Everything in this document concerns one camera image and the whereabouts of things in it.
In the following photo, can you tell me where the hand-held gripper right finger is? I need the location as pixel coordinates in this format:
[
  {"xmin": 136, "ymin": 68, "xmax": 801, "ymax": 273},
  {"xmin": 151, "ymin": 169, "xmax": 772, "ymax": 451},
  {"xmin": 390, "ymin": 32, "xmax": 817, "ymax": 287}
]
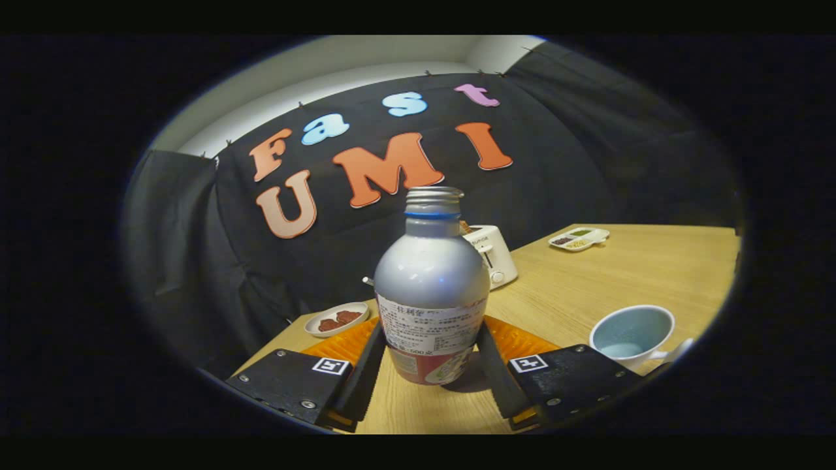
[{"xmin": 475, "ymin": 317, "xmax": 644, "ymax": 431}]

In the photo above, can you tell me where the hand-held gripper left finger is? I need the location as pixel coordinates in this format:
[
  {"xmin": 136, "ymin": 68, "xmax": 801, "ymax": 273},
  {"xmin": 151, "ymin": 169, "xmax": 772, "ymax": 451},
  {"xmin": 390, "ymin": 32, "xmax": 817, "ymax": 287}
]
[{"xmin": 225, "ymin": 318, "xmax": 386, "ymax": 433}]

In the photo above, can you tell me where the silver juice bottle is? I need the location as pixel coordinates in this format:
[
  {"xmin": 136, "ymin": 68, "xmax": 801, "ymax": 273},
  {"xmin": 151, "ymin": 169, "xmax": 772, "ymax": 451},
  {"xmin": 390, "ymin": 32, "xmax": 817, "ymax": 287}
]
[{"xmin": 374, "ymin": 186, "xmax": 491, "ymax": 386}]

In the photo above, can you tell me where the white cup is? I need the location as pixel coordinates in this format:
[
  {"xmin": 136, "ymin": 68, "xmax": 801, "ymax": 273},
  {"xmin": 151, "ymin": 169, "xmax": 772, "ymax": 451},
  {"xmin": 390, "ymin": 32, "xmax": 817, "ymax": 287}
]
[{"xmin": 589, "ymin": 304, "xmax": 694, "ymax": 371}]

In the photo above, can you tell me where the small plate with red food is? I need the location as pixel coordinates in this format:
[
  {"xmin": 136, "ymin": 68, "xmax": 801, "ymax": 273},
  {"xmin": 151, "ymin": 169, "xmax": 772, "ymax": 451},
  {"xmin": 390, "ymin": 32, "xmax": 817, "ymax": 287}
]
[{"xmin": 304, "ymin": 302, "xmax": 370, "ymax": 338}]

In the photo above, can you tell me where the white toaster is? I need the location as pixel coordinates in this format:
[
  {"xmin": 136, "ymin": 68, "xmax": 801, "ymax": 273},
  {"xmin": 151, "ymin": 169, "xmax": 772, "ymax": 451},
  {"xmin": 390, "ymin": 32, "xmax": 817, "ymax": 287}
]
[{"xmin": 461, "ymin": 225, "xmax": 519, "ymax": 291}]

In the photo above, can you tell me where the wooden table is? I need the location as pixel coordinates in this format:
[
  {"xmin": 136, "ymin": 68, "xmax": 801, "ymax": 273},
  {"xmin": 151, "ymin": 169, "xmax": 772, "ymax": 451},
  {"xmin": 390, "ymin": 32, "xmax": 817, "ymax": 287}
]
[{"xmin": 232, "ymin": 224, "xmax": 742, "ymax": 435}]

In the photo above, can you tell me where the white divided condiment tray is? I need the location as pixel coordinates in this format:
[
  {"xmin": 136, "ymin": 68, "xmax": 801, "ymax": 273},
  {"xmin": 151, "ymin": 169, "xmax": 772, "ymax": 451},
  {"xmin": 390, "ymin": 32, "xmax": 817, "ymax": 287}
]
[{"xmin": 548, "ymin": 227, "xmax": 611, "ymax": 253}]

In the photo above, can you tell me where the black backdrop cloth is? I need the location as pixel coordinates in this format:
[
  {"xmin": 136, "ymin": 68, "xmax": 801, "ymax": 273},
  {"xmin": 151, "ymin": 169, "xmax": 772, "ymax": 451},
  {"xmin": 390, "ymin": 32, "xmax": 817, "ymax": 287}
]
[{"xmin": 121, "ymin": 40, "xmax": 742, "ymax": 379}]

